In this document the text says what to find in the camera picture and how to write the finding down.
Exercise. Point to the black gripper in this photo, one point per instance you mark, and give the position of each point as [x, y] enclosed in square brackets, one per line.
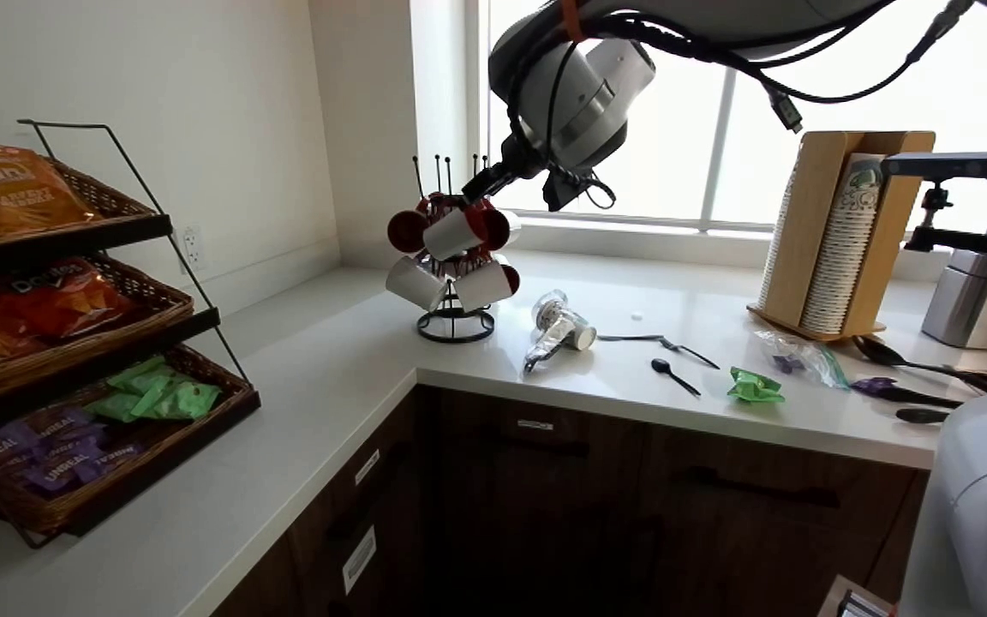
[525, 158]

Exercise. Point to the white mug red inside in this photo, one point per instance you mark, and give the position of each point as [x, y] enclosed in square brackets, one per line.
[485, 285]
[490, 228]
[412, 283]
[407, 231]
[446, 234]

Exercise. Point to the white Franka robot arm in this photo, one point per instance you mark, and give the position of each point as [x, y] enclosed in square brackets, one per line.
[585, 105]

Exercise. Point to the black metal mug rack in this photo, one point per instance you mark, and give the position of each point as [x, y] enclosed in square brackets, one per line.
[455, 338]

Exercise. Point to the dotted paper cup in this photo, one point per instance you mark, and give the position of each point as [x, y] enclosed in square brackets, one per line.
[549, 308]

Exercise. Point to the small black plastic spoon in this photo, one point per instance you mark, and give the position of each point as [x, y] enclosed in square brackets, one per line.
[662, 366]

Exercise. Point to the black plastic knife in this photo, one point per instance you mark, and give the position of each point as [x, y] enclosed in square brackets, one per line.
[699, 354]

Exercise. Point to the wooden dispenser holder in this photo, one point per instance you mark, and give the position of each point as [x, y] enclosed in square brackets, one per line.
[795, 228]

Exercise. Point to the green snack packet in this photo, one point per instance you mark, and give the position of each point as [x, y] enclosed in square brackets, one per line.
[137, 377]
[757, 387]
[178, 402]

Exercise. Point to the small purple packet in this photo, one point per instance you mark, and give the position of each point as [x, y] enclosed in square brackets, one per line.
[791, 363]

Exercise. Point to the white speckled paper roll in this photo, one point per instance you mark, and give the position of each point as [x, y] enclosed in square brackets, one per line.
[841, 252]

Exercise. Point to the dark brown wooden cabinet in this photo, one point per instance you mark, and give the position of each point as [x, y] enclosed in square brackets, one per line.
[633, 525]

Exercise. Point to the clear plastic bag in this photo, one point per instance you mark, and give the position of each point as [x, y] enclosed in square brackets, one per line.
[820, 363]

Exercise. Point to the wicker basket dark wood rim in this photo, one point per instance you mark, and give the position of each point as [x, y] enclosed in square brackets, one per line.
[151, 463]
[117, 346]
[117, 228]

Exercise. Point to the large white cabinet label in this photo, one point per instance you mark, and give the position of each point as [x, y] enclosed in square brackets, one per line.
[358, 559]

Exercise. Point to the large black spoon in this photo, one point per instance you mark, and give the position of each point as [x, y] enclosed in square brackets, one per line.
[875, 349]

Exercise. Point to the purple plastic spoon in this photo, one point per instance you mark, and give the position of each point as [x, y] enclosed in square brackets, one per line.
[875, 386]

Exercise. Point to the orange chips bag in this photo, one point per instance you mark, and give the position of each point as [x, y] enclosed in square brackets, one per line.
[9, 190]

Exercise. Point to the short black utensil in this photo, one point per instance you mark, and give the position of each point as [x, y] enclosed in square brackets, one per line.
[924, 417]

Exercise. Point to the purple snack packet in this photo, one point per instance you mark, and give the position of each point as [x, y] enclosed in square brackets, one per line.
[76, 458]
[9, 439]

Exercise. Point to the silver metal appliance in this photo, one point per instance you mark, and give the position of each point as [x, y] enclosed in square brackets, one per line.
[975, 308]

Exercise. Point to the small brown-edged box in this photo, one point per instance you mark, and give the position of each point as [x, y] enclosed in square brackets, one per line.
[856, 601]

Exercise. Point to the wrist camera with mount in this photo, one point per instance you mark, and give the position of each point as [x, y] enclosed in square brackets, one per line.
[575, 190]

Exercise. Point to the black stereo camera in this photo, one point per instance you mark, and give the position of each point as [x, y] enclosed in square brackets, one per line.
[951, 163]

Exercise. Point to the black camera stand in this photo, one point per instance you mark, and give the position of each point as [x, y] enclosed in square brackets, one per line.
[975, 242]

